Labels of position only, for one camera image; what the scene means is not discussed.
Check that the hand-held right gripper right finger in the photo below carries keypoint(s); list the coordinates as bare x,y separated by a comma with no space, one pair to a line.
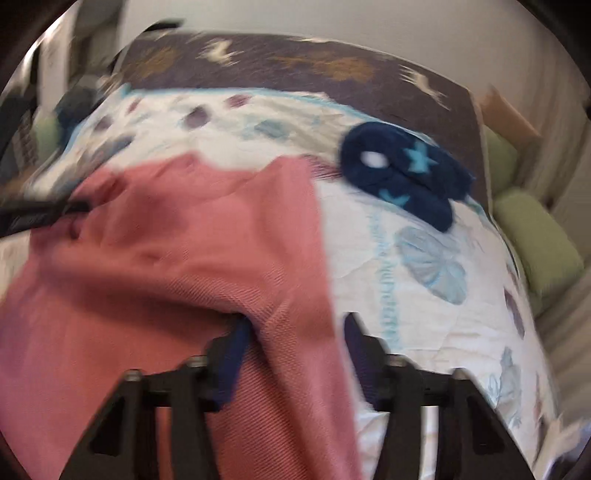
358,355

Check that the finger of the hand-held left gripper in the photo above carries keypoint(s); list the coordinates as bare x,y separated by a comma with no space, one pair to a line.
41,213

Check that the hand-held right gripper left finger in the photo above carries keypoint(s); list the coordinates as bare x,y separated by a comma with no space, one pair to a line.
233,357

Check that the pink woven cloth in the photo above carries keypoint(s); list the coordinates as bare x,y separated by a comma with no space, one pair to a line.
184,258

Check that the white printed quilt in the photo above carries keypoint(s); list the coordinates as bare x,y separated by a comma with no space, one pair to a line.
415,300

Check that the navy star print garment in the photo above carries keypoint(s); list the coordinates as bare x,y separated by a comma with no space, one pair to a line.
415,184

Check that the large green pillow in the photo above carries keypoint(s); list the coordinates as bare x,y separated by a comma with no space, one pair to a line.
538,240

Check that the small green pillow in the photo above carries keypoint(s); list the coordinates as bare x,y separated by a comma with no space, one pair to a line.
499,157

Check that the peach pillow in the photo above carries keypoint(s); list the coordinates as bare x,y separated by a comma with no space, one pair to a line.
505,113

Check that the brown patterned blanket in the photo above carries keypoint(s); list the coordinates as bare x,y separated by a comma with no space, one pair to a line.
286,60

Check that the grey curtain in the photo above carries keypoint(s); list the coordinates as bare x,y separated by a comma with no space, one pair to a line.
570,157

